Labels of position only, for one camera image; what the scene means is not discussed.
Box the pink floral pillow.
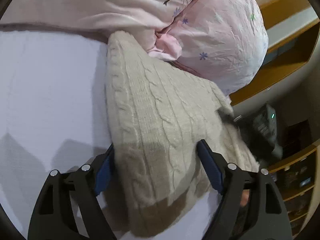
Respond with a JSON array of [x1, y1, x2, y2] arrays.
[[1, 0, 268, 95]]

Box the wooden headboard shelf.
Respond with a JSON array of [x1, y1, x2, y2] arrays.
[[231, 0, 319, 239]]

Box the beige cable-knit sweater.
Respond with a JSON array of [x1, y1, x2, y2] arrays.
[[106, 31, 259, 237]]

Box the person's right hand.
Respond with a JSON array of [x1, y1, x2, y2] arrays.
[[240, 190, 250, 207]]

